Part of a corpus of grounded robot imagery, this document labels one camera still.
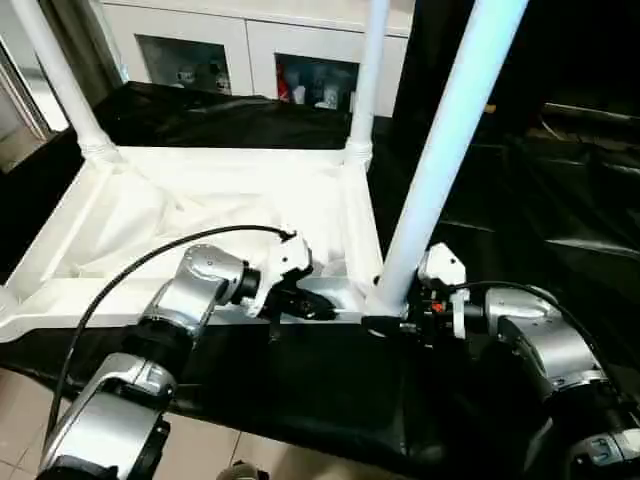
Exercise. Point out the black metal bar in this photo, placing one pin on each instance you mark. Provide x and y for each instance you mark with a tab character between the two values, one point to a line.
595	112

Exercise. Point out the white cabinet with glass doors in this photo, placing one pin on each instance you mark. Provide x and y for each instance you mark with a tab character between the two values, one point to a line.
250	35

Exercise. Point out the grey curtain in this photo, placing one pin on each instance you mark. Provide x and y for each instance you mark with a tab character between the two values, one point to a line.
85	45

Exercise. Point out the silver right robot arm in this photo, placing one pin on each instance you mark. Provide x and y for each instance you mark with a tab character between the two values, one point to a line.
545	340

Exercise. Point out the white plastic table leg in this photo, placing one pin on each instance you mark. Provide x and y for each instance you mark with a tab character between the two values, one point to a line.
445	150
60	75
368	60

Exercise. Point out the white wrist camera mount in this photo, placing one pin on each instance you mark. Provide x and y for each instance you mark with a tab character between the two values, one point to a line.
442	267
285	260

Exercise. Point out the black mat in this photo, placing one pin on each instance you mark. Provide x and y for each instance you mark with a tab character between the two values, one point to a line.
330	400

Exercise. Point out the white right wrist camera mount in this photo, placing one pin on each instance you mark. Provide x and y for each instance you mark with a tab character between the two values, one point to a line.
442	267

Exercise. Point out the white plastic table top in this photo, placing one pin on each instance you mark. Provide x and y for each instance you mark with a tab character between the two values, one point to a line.
180	205

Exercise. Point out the small gold tag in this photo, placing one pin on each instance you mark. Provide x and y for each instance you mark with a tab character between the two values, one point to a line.
490	108

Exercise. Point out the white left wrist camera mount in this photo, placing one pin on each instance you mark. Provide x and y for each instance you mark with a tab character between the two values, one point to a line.
285	260

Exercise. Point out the grey left robot foot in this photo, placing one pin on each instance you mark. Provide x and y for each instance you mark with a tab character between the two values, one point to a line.
242	472

